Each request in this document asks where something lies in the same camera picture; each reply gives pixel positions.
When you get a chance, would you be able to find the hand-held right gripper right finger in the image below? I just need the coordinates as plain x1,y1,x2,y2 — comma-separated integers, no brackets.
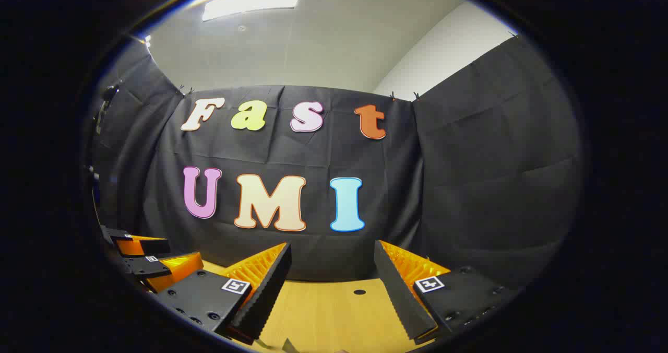
374,240,517,343

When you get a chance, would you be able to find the black backdrop cloth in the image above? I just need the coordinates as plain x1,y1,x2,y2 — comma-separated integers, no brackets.
86,32,582,291

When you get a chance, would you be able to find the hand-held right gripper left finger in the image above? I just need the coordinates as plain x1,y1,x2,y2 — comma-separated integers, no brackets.
157,242,293,346

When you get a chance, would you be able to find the ceiling light panel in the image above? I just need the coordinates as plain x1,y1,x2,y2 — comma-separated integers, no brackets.
201,0,307,22

